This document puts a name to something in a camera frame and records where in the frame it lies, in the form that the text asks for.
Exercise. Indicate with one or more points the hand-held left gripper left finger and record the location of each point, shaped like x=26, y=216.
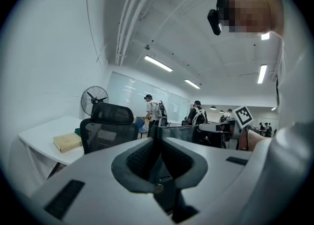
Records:
x=110, y=206

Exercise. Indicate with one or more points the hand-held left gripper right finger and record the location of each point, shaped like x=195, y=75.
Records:
x=220, y=177

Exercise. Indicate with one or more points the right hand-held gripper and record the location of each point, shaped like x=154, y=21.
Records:
x=241, y=118

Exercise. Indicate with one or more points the black mesh office chair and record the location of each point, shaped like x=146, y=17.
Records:
x=110, y=130

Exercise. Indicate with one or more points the person's right forearm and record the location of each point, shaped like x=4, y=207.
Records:
x=255, y=140

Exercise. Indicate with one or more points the blue plastic chair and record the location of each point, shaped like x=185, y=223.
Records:
x=141, y=124

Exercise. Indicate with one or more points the white paper sheet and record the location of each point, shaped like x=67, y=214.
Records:
x=175, y=109

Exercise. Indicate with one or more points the long ceiling light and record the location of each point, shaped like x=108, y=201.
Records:
x=158, y=63
x=192, y=83
x=262, y=73

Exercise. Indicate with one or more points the tan flat cardboard box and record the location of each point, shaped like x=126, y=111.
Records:
x=67, y=142

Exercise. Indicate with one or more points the person's beige shirt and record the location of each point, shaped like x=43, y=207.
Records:
x=294, y=145

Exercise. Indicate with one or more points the dark green folder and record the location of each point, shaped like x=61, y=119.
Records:
x=77, y=131

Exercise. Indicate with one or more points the white desk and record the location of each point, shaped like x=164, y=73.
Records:
x=44, y=135

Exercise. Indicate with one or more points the black floor fan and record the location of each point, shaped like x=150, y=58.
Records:
x=94, y=100

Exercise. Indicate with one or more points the person's head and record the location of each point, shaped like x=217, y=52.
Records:
x=255, y=10

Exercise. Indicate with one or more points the black head-worn camera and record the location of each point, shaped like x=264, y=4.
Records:
x=214, y=22

